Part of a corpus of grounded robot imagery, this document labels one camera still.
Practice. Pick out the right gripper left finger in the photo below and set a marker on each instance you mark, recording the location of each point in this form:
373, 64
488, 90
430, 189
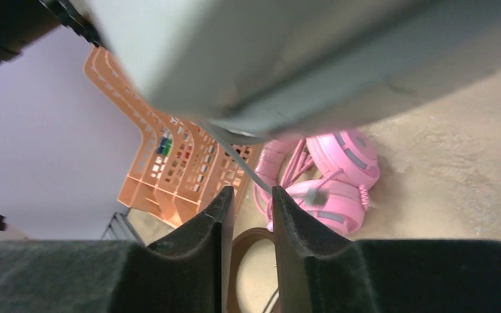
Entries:
185, 271

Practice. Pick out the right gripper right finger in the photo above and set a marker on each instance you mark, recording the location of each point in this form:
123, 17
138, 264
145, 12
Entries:
321, 271

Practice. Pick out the pink wired headphones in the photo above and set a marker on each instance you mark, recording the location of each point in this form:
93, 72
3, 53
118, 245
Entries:
329, 176

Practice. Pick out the grey over-ear headphones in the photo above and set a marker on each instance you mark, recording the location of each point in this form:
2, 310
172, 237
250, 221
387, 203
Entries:
249, 71

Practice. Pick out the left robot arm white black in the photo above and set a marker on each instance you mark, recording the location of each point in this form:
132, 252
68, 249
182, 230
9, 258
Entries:
47, 120

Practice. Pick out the peach plastic desk organizer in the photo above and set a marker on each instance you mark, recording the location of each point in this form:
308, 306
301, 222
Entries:
179, 168

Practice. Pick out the black base frame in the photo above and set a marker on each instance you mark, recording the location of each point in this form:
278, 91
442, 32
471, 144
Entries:
120, 228

